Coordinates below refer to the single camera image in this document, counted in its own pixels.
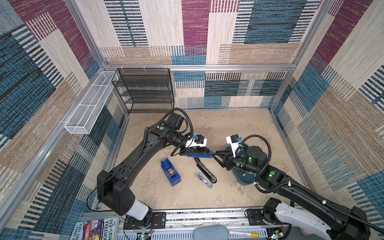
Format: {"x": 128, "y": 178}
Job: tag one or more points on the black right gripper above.
{"x": 227, "y": 160}

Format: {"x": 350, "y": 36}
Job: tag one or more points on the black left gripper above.
{"x": 188, "y": 151}

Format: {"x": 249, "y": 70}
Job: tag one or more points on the blue and black stapler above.
{"x": 208, "y": 155}

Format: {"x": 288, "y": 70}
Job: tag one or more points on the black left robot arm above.
{"x": 175, "y": 129}

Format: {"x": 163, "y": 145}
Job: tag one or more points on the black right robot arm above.
{"x": 321, "y": 216}

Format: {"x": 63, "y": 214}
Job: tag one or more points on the teal plastic tray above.
{"x": 244, "y": 175}

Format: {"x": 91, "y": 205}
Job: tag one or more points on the blue tape dispenser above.
{"x": 171, "y": 173}

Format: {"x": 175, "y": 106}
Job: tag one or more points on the grey-blue fabric case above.
{"x": 211, "y": 233}

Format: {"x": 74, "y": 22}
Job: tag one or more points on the yellow white marker pen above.
{"x": 251, "y": 235}

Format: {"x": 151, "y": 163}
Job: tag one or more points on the colourful book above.
{"x": 102, "y": 229}

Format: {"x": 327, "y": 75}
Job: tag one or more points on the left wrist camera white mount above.
{"x": 196, "y": 141}

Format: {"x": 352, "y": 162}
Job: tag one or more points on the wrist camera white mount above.
{"x": 235, "y": 143}
{"x": 196, "y": 141}

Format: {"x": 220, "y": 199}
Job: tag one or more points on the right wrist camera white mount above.
{"x": 235, "y": 143}

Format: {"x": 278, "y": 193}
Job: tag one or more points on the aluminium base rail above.
{"x": 179, "y": 224}

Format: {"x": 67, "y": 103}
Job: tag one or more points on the black wire mesh shelf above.
{"x": 145, "y": 90}

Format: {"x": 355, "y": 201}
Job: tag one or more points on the white wire mesh basket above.
{"x": 87, "y": 112}

